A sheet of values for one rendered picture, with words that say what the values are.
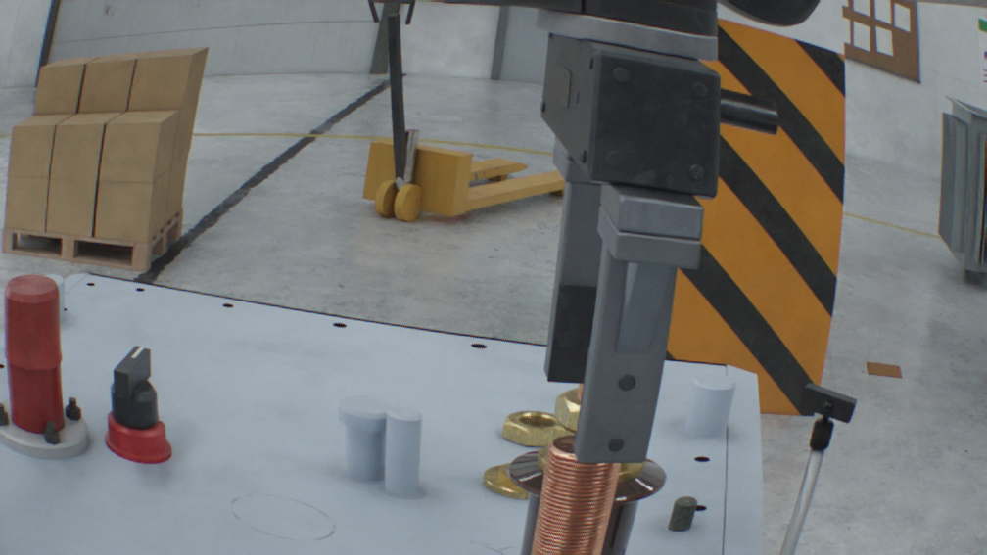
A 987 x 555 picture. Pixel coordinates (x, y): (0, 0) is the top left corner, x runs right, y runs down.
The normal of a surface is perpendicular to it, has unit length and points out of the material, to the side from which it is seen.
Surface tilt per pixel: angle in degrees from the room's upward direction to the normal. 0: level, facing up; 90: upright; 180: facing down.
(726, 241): 90
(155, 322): 0
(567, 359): 90
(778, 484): 0
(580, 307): 90
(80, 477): 0
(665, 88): 90
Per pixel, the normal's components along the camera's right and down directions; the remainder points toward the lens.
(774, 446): 0.11, -0.96
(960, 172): -0.11, 0.25
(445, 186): -0.51, 0.17
